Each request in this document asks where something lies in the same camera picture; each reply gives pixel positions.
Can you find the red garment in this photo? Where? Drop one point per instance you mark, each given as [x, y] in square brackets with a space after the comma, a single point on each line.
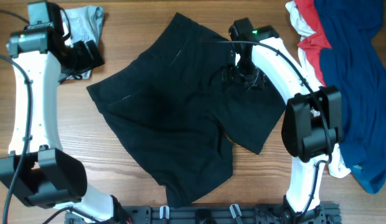
[314, 40]

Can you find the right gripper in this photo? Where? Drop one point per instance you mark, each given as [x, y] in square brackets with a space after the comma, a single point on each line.
[244, 76]

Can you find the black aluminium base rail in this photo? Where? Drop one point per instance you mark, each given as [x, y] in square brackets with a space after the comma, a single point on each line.
[211, 214]

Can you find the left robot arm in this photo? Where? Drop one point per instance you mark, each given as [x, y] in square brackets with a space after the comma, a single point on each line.
[36, 170]

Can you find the black shorts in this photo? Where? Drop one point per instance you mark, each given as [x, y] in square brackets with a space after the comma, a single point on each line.
[178, 119]

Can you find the white garment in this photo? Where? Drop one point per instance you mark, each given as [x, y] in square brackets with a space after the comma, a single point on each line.
[308, 56]

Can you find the navy blue garment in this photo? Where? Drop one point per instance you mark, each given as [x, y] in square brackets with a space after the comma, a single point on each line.
[352, 65]

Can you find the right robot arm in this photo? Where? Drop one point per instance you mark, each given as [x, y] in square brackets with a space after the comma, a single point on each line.
[312, 125]

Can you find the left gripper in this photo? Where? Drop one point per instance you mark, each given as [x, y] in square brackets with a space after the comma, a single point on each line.
[84, 56]

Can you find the folded light denim shorts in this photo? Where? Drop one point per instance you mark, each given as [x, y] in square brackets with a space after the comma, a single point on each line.
[82, 23]

